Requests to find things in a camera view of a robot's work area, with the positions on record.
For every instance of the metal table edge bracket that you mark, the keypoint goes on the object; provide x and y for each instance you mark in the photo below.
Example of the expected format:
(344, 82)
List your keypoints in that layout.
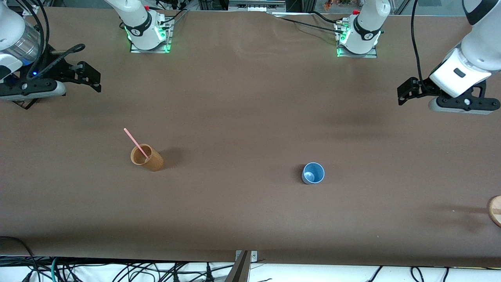
(254, 256)

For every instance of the pink chopstick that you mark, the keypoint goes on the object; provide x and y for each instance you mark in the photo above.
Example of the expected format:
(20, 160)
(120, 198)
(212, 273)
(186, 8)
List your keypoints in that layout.
(133, 139)

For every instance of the dark metal stand bar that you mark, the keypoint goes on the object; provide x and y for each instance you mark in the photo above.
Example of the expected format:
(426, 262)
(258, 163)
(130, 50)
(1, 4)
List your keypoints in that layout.
(239, 270)

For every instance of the brown bamboo cup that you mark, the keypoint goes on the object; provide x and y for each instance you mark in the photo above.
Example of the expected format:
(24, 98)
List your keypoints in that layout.
(155, 163)

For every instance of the blue plastic cup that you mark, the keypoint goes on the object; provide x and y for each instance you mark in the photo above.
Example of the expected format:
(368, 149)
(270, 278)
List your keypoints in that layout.
(313, 173)

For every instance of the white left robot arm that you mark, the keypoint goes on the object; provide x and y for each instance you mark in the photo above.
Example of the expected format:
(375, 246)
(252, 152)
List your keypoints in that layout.
(469, 58)

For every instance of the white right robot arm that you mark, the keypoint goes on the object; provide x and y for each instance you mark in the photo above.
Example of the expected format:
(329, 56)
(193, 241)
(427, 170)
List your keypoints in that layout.
(137, 19)

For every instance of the round wooden coaster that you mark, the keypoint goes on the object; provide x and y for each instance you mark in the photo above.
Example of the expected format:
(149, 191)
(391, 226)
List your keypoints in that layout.
(496, 211)

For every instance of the grey electronics box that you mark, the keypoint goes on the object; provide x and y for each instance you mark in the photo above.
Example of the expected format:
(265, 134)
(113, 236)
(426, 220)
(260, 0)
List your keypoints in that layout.
(256, 5)

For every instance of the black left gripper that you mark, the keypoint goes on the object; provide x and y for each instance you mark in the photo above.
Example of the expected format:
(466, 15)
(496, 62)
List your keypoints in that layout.
(424, 87)

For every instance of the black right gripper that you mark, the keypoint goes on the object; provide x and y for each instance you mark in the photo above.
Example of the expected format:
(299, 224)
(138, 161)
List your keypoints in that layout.
(54, 70)

